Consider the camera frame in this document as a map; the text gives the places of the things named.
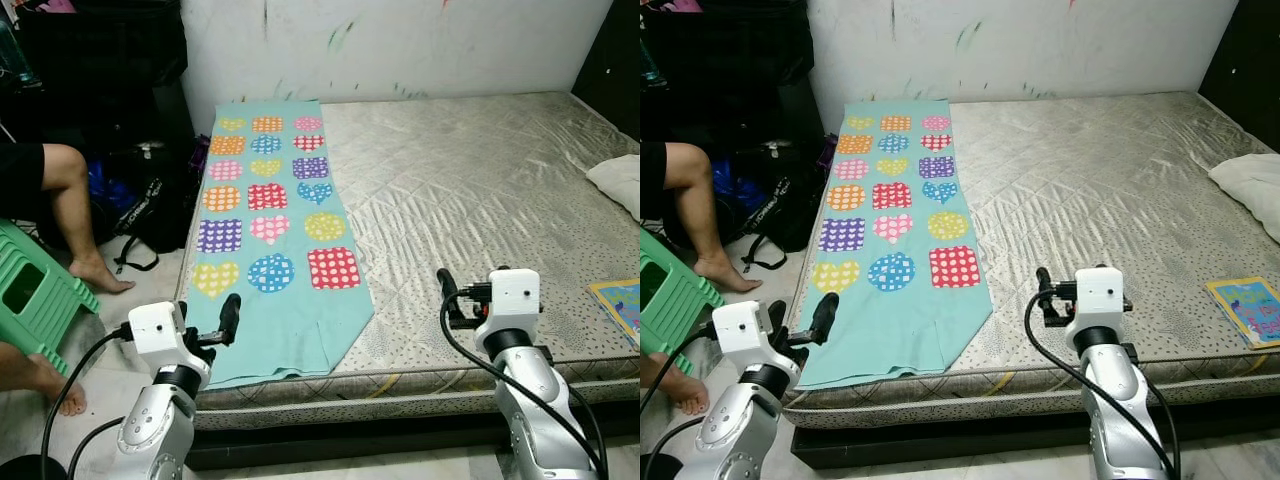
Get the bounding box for turquoise blanket with colourful shapes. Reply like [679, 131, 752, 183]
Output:
[797, 99, 995, 390]
[184, 99, 377, 390]

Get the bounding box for yellow-edged blue children's book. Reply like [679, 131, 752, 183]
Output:
[1203, 276, 1280, 352]
[586, 279, 641, 350]

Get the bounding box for white pillow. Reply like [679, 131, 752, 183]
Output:
[1207, 152, 1280, 247]
[584, 154, 641, 222]

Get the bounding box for stacked green plastic stools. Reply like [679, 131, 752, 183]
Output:
[640, 227, 727, 377]
[0, 219, 102, 377]

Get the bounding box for grey quilted spotted mattress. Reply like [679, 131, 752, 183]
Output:
[784, 92, 1280, 431]
[174, 92, 641, 431]

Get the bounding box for black bag with white print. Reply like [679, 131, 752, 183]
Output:
[109, 141, 202, 274]
[734, 141, 832, 274]

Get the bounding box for blue bag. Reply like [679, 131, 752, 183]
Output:
[711, 159, 767, 212]
[85, 159, 142, 212]

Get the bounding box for seated person in black shorts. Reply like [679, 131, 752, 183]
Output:
[0, 141, 137, 417]
[640, 141, 765, 417]

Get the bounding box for dark wardrobe with small knobs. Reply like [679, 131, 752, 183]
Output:
[571, 0, 641, 143]
[1196, 0, 1280, 154]

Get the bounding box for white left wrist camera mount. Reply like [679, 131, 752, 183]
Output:
[127, 301, 192, 367]
[711, 299, 787, 364]

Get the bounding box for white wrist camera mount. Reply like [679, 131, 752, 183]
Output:
[711, 299, 787, 364]
[487, 267, 543, 332]
[1071, 265, 1127, 330]
[127, 301, 192, 367]

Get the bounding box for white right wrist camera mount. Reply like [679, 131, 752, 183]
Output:
[1071, 265, 1127, 330]
[487, 267, 543, 332]

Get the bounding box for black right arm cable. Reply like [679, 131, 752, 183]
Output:
[439, 292, 610, 480]
[1022, 288, 1182, 480]

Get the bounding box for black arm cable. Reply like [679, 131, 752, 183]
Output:
[439, 292, 610, 480]
[1022, 288, 1182, 480]
[39, 323, 138, 480]
[640, 323, 723, 480]

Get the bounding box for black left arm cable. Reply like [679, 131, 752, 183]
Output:
[640, 323, 723, 480]
[39, 323, 138, 480]

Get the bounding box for black bed frame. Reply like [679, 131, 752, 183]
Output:
[789, 412, 1280, 472]
[184, 412, 641, 472]

